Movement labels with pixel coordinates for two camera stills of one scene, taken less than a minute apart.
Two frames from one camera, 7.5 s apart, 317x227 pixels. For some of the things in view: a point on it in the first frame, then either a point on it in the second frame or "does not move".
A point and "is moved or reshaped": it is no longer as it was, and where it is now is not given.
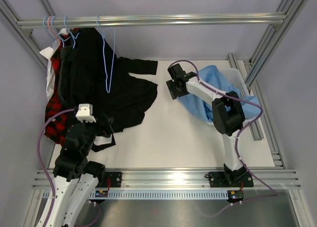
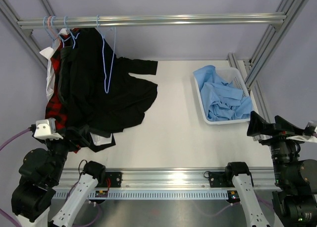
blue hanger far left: x=45 y=28 does not move
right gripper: x=174 y=93 to x=258 y=125
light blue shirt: x=210 y=75 is moved or reshaped
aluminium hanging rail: x=154 y=20 does not move
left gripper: x=106 y=129 to x=81 y=134
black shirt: x=96 y=83 does not move
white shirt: x=47 y=53 does not move
